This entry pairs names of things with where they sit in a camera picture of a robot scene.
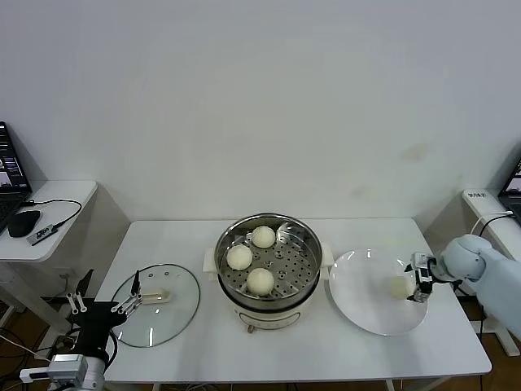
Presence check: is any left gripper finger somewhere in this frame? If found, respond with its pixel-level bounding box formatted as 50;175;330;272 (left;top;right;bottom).
67;268;94;314
110;270;143;317

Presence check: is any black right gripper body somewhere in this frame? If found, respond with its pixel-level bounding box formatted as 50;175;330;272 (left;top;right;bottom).
414;266;436;298

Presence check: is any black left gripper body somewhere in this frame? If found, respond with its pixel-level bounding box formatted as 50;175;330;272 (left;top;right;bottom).
71;301;126;358

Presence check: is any white steamed baozi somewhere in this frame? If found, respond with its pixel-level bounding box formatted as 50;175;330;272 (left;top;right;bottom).
247;268;274;297
251;226;277;248
389;275;411;301
226;245;253;270

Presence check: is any round glass pot lid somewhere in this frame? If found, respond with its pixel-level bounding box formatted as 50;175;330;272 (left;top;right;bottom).
107;263;203;348

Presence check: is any black computer mouse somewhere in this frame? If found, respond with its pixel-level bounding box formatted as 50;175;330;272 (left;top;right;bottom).
7;209;41;239

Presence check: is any stainless steel steamer basket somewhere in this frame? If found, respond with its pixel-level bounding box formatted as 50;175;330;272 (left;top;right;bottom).
215;212;324;307

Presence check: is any white round plate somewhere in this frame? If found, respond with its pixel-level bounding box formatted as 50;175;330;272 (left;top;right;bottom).
328;248;430;337

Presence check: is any black open laptop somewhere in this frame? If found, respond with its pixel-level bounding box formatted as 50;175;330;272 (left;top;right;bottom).
0;121;33;235
497;158;521;227

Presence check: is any white electric cooker pot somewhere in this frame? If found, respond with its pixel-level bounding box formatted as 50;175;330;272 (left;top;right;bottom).
202;243;335;334

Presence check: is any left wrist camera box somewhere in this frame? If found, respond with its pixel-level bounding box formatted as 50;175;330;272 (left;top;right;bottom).
47;353;89;382

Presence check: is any white cable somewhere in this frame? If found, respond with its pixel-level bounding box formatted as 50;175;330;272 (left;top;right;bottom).
474;210;514;237

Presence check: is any thin black usb cable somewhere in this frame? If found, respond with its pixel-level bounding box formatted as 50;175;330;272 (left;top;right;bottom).
22;198;85;229

